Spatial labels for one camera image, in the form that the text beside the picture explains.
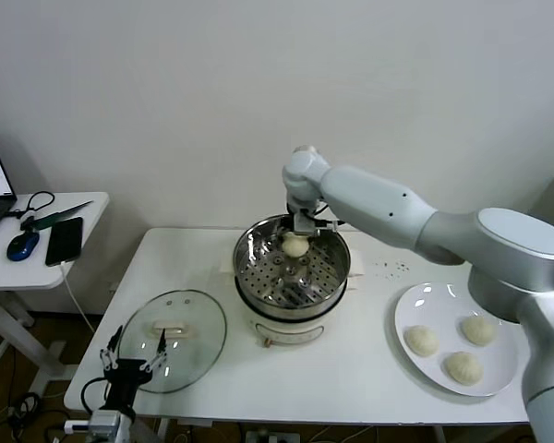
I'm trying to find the white oval plate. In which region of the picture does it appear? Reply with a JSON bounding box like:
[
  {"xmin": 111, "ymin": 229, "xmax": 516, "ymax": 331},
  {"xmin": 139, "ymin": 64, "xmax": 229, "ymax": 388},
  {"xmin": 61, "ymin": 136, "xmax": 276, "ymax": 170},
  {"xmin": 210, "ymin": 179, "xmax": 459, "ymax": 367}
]
[{"xmin": 393, "ymin": 281, "xmax": 521, "ymax": 398}]

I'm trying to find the white charging cable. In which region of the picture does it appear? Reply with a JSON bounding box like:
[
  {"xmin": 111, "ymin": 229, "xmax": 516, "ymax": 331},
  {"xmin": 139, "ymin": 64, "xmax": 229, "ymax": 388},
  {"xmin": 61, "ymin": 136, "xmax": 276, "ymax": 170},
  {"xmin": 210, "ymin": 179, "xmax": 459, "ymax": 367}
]
[{"xmin": 59, "ymin": 262, "xmax": 96, "ymax": 336}]

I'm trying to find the glass lid with white handle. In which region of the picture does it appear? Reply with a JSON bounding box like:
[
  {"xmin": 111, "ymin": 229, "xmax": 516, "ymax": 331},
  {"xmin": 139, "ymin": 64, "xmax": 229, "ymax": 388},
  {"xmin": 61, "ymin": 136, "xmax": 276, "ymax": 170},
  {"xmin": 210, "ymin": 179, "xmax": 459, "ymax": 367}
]
[{"xmin": 117, "ymin": 289, "xmax": 228, "ymax": 394}]

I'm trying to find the stainless steel steamer basket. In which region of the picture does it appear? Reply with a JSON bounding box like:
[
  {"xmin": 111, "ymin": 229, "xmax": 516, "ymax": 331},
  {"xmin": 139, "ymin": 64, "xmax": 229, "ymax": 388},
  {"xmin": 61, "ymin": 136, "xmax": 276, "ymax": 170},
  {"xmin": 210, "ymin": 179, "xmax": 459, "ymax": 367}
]
[{"xmin": 219, "ymin": 213, "xmax": 366, "ymax": 320}]

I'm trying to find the black cord loop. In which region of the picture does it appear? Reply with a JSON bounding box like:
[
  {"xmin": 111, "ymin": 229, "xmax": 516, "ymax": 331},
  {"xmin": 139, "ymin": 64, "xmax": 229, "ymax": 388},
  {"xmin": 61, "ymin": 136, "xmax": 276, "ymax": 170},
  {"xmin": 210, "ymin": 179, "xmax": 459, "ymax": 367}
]
[{"xmin": 6, "ymin": 191, "xmax": 55, "ymax": 221}]

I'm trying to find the white electric cooker pot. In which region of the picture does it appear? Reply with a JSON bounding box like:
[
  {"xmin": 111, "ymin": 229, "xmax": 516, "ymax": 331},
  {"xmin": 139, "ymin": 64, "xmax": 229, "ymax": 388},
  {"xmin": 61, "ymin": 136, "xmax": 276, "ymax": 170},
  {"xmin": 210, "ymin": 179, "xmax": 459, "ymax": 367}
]
[{"xmin": 234, "ymin": 271, "xmax": 362, "ymax": 349}]

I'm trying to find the green black knife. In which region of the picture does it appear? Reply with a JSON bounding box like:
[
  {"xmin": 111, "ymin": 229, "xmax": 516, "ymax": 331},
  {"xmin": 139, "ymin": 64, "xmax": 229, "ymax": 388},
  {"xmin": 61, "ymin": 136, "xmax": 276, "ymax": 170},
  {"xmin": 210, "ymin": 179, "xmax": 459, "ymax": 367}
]
[{"xmin": 19, "ymin": 200, "xmax": 95, "ymax": 233}]

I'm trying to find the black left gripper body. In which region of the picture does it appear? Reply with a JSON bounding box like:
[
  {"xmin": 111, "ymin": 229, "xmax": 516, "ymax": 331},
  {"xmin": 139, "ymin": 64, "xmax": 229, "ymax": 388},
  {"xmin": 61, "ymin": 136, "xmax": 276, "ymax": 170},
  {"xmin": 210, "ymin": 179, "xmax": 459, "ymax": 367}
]
[{"xmin": 104, "ymin": 357, "xmax": 153, "ymax": 411}]

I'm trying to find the white steamed baozi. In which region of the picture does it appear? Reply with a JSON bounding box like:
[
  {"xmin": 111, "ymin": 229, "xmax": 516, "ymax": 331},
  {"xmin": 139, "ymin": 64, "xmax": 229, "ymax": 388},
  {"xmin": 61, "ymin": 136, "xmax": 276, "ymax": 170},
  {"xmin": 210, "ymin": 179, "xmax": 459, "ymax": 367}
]
[
  {"xmin": 281, "ymin": 232, "xmax": 309, "ymax": 257},
  {"xmin": 444, "ymin": 350, "xmax": 485, "ymax": 385},
  {"xmin": 404, "ymin": 324, "xmax": 440, "ymax": 357},
  {"xmin": 460, "ymin": 315, "xmax": 499, "ymax": 346}
]

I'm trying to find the blue computer mouse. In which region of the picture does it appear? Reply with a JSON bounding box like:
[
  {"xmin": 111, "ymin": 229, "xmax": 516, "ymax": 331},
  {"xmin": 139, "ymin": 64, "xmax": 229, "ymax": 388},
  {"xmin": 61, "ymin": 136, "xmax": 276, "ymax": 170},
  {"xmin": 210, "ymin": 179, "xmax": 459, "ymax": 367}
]
[{"xmin": 6, "ymin": 232, "xmax": 41, "ymax": 263}]

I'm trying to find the black smartphone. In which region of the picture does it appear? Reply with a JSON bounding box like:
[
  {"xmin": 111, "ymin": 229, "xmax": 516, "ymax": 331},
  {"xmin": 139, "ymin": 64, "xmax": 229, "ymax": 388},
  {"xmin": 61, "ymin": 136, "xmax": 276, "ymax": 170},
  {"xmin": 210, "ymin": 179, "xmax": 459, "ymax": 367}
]
[{"xmin": 44, "ymin": 216, "xmax": 84, "ymax": 268}]

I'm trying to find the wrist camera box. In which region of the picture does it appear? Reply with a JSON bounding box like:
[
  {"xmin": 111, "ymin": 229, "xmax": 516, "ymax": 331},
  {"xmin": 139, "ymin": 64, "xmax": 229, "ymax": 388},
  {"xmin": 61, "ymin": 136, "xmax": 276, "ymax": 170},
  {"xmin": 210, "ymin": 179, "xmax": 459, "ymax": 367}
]
[
  {"xmin": 292, "ymin": 210, "xmax": 341, "ymax": 237},
  {"xmin": 64, "ymin": 418, "xmax": 93, "ymax": 435}
]

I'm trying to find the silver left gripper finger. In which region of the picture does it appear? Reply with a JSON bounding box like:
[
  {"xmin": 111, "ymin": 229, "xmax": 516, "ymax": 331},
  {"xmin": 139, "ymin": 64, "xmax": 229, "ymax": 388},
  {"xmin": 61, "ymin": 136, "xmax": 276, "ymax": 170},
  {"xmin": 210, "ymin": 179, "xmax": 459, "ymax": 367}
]
[
  {"xmin": 138, "ymin": 327, "xmax": 168, "ymax": 373},
  {"xmin": 99, "ymin": 325, "xmax": 124, "ymax": 372}
]

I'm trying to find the black floor cable tangle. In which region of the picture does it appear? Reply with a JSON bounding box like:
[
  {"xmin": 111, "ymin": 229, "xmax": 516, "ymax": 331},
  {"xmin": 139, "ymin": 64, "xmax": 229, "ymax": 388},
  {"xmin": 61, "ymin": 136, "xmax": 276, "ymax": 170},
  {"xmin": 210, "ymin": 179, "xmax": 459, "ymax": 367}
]
[{"xmin": 6, "ymin": 391, "xmax": 42, "ymax": 443}]

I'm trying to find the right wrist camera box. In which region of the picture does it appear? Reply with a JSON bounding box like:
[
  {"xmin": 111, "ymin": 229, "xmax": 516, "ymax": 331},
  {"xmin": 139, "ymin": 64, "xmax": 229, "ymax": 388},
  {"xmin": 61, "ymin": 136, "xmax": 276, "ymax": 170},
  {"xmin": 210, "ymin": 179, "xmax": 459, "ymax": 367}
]
[{"xmin": 292, "ymin": 210, "xmax": 341, "ymax": 237}]

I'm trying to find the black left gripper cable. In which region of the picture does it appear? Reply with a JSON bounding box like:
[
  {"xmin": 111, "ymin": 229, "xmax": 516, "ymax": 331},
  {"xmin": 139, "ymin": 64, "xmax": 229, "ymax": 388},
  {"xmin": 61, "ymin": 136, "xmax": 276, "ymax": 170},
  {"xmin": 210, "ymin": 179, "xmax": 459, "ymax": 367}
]
[{"xmin": 81, "ymin": 377, "xmax": 114, "ymax": 419}]

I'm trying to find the white side table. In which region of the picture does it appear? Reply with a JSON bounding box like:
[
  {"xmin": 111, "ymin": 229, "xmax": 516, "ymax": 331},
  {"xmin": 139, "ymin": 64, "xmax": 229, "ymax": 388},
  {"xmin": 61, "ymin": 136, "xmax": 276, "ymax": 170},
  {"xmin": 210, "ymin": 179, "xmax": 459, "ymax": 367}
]
[{"xmin": 0, "ymin": 192, "xmax": 110, "ymax": 393}]

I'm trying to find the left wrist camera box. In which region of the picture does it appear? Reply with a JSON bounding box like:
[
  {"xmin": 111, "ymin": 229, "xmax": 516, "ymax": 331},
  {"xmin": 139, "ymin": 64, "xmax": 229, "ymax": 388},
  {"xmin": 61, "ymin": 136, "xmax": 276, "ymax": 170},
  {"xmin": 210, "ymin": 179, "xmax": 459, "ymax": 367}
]
[{"xmin": 64, "ymin": 418, "xmax": 93, "ymax": 435}]

